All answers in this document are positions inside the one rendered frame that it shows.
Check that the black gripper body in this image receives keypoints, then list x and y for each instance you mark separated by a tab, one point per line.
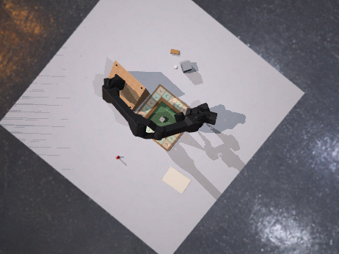
179	117

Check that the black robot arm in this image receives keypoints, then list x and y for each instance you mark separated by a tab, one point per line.
138	124

